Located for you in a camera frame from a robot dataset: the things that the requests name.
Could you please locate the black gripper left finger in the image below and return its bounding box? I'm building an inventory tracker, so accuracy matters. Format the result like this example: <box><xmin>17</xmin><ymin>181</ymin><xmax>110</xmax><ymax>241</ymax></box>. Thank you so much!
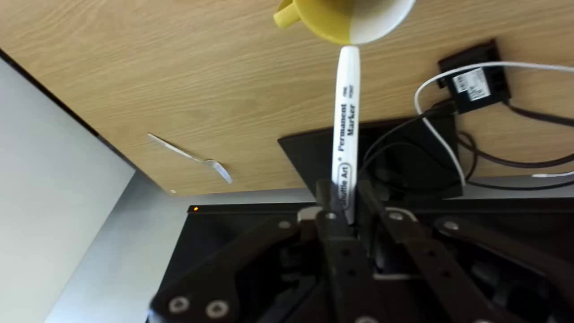
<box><xmin>150</xmin><ymin>178</ymin><xmax>376</xmax><ymax>323</ymax></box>

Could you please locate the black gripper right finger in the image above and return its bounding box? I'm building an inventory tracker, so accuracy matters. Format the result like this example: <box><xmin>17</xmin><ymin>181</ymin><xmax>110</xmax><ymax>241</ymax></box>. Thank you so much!
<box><xmin>358</xmin><ymin>180</ymin><xmax>574</xmax><ymax>323</ymax></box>

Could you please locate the white marker with black cap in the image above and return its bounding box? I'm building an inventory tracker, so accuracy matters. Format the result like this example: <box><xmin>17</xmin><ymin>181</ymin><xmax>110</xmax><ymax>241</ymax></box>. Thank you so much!
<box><xmin>331</xmin><ymin>45</ymin><xmax>363</xmax><ymax>226</ymax></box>

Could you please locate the yellow and white mug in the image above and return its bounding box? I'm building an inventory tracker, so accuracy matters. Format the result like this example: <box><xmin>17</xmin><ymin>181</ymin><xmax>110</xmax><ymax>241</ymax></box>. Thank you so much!
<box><xmin>273</xmin><ymin>0</ymin><xmax>419</xmax><ymax>47</ymax></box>

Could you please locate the black computer monitor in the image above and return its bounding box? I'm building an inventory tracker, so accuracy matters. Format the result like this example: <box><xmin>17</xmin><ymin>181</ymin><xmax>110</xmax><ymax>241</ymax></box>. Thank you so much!
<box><xmin>160</xmin><ymin>198</ymin><xmax>574</xmax><ymax>323</ymax></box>

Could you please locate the small black hub box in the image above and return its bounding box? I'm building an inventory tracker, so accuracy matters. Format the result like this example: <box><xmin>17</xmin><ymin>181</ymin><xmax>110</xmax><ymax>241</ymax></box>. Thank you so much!
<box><xmin>437</xmin><ymin>38</ymin><xmax>514</xmax><ymax>115</ymax></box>

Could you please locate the black cable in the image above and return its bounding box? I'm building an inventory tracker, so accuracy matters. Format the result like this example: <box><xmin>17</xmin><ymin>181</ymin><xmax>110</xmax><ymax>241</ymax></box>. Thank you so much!
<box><xmin>456</xmin><ymin>101</ymin><xmax>574</xmax><ymax>194</ymax></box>

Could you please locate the white cable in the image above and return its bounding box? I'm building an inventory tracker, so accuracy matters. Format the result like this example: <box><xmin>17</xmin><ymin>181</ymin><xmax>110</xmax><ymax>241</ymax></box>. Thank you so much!
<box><xmin>413</xmin><ymin>59</ymin><xmax>574</xmax><ymax>187</ymax></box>

